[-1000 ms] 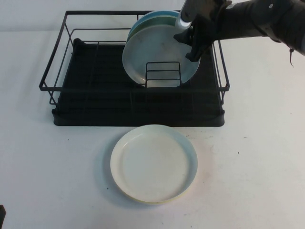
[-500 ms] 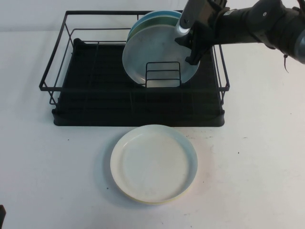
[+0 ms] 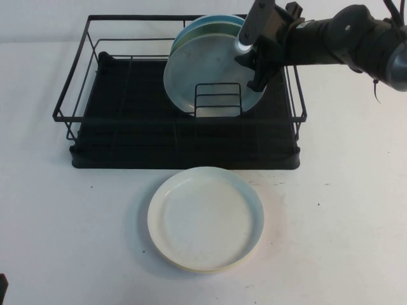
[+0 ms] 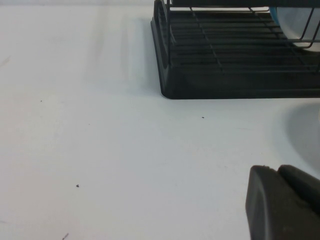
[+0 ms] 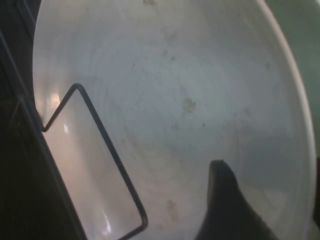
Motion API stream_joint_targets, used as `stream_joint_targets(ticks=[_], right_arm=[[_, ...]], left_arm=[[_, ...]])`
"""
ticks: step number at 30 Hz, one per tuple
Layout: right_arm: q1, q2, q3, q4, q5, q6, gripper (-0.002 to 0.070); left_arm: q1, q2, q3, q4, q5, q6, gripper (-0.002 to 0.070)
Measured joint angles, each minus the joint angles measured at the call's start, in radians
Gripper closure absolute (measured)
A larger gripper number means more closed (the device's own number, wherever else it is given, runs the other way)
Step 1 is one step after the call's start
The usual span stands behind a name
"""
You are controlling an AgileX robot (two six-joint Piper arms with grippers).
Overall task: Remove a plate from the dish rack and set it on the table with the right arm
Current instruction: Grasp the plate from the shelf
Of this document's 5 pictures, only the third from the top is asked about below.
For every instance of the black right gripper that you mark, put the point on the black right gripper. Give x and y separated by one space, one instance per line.
276 47

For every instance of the light grey round plate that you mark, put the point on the light grey round plate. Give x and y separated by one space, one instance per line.
197 70

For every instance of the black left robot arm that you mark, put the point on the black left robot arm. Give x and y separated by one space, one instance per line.
3 283

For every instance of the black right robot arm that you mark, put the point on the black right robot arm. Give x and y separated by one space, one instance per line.
334 38

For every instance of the green round plate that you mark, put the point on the green round plate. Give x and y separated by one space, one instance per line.
203 33

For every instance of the blue round plate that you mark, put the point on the blue round plate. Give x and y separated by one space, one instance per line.
190 27

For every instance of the white round plate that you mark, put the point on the white round plate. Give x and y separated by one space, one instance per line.
203 222

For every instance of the black plastic drip tray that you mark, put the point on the black plastic drip tray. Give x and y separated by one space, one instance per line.
190 152

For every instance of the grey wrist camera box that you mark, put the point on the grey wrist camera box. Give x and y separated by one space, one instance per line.
257 19

